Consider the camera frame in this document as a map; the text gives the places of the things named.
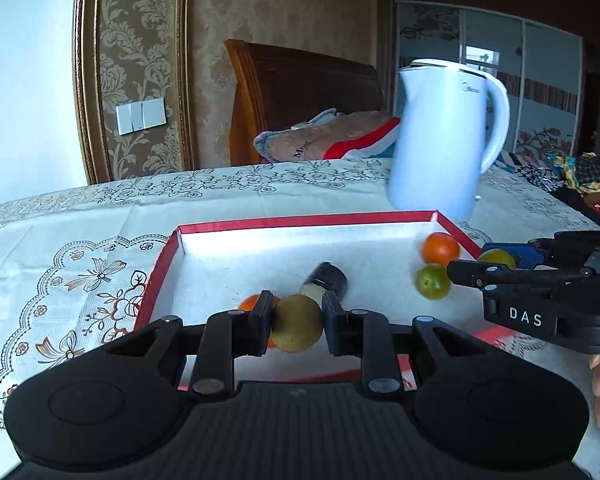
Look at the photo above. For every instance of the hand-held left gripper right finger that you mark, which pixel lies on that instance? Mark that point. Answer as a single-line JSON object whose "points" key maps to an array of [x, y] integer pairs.
{"points": [[332, 326]]}

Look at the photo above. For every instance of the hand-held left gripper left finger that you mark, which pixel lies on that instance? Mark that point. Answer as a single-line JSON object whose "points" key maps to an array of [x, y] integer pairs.
{"points": [[265, 321]]}

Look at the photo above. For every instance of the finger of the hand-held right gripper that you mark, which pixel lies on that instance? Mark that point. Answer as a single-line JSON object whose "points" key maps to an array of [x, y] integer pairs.
{"points": [[527, 255], [505, 276]]}

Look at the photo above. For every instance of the small yellow fruit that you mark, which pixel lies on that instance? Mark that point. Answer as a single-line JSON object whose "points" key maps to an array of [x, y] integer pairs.
{"points": [[497, 259]]}

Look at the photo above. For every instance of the orange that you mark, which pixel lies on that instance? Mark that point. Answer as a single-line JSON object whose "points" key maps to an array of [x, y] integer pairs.
{"points": [[249, 304], [440, 249]]}

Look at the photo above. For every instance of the round yellow fruit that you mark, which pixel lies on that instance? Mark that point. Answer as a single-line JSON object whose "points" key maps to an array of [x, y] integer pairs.
{"points": [[297, 325]]}

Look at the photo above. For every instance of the dark sugarcane piece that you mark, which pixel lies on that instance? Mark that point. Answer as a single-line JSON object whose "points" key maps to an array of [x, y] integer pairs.
{"points": [[327, 277]]}

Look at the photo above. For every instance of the red cardboard box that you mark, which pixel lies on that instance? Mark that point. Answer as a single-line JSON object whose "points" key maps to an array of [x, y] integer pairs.
{"points": [[260, 260]]}

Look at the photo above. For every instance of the small green citrus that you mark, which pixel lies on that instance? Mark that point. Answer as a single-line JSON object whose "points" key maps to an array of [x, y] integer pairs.
{"points": [[432, 282]]}

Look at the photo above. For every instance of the colourful clothes pile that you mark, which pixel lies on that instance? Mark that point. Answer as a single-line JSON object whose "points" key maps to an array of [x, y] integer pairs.
{"points": [[580, 172]]}

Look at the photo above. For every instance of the white electric kettle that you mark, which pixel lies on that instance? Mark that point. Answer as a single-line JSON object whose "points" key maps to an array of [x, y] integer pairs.
{"points": [[440, 145]]}

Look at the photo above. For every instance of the folded clothes pile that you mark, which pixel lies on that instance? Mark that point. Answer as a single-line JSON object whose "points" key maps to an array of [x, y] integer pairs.
{"points": [[310, 140]]}

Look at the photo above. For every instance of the red striped cloth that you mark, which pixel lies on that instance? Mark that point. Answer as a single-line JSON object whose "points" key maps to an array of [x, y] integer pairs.
{"points": [[365, 140]]}

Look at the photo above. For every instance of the wardrobe with sliding doors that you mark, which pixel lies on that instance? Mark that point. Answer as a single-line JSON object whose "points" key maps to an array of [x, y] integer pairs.
{"points": [[495, 50]]}

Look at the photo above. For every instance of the floral lace tablecloth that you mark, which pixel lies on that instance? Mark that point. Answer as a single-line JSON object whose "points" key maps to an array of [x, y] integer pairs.
{"points": [[55, 240]]}

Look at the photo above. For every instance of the wooden headboard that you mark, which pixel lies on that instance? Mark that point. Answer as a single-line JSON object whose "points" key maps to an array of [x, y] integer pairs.
{"points": [[305, 85]]}

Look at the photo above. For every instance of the white light switch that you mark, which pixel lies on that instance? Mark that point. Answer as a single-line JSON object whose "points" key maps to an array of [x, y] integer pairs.
{"points": [[141, 117]]}

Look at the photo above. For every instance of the gold wall frame moulding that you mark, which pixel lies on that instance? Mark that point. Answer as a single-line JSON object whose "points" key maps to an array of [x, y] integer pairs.
{"points": [[87, 85]]}

